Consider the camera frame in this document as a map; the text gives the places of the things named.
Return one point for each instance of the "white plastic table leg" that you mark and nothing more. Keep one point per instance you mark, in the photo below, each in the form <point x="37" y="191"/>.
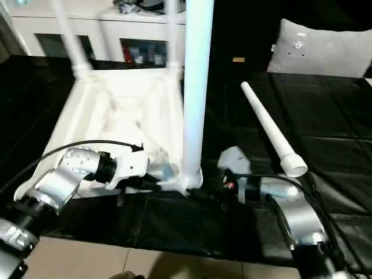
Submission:
<point x="270" y="125"/>
<point x="72" y="40"/>
<point x="197" y="72"/>
<point x="173" y="35"/>

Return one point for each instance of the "white plastic table top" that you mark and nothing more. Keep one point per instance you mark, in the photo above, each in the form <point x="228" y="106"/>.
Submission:
<point x="116" y="110"/>

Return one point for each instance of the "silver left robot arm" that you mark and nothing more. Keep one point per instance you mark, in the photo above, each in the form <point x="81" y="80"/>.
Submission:
<point x="58" y="186"/>

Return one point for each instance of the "black work mat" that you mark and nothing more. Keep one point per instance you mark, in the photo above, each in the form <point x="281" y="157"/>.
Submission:
<point x="319" y="130"/>

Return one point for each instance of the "small tan label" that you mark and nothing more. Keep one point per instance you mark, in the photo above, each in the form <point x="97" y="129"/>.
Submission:
<point x="238" y="59"/>

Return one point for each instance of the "red packet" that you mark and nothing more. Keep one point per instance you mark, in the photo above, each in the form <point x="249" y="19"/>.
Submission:
<point x="126" y="54"/>

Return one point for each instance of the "black sofa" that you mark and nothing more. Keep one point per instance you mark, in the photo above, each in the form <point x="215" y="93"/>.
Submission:
<point x="238" y="29"/>

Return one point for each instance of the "white sideboard cabinet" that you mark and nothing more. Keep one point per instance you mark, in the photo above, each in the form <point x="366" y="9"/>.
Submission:
<point x="110" y="26"/>

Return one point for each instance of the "grey cushion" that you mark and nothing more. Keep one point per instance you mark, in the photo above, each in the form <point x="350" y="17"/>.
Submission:
<point x="319" y="49"/>

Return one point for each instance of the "white flat board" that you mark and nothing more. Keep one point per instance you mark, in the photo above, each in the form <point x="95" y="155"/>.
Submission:
<point x="368" y="82"/>

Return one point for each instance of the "black tangled clutter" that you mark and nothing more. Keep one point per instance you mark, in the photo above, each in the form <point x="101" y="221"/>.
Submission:
<point x="125" y="5"/>

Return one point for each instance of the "grey brown curtain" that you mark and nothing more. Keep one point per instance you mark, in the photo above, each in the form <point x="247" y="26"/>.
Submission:
<point x="8" y="40"/>

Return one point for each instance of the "teal white packet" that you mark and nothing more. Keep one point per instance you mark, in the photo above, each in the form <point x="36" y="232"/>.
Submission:
<point x="22" y="1"/>

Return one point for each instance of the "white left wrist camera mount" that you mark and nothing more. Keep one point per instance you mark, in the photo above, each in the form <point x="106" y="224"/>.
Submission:
<point x="130" y="168"/>

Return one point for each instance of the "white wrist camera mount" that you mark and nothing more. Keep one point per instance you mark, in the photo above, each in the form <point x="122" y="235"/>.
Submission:
<point x="235" y="160"/>
<point x="130" y="168"/>

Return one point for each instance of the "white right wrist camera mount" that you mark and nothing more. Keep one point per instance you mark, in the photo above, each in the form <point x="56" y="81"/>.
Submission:
<point x="235" y="160"/>

